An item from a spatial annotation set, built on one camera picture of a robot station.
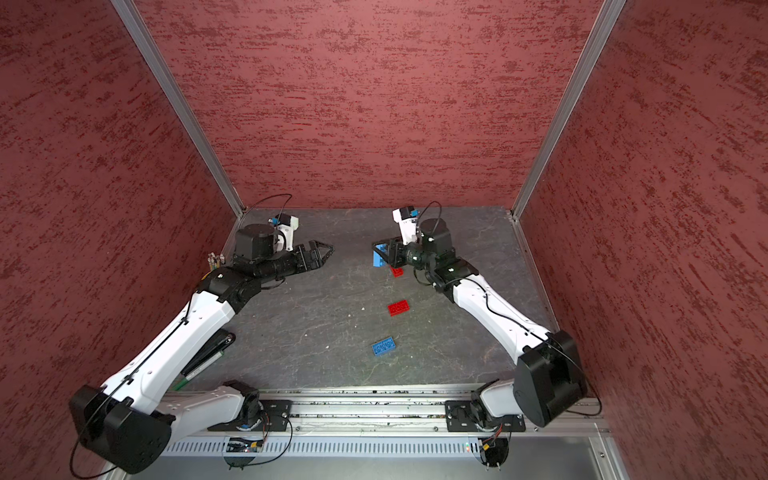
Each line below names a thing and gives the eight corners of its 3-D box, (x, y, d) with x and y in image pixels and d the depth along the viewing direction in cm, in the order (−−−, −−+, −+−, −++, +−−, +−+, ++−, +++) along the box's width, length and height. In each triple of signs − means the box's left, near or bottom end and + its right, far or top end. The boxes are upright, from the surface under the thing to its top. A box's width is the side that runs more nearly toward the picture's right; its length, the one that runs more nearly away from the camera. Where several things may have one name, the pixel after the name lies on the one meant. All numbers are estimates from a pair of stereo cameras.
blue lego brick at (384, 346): (375, 357, 86) (375, 354, 84) (371, 347, 88) (371, 344, 86) (396, 348, 88) (396, 345, 86) (392, 338, 89) (392, 335, 88)
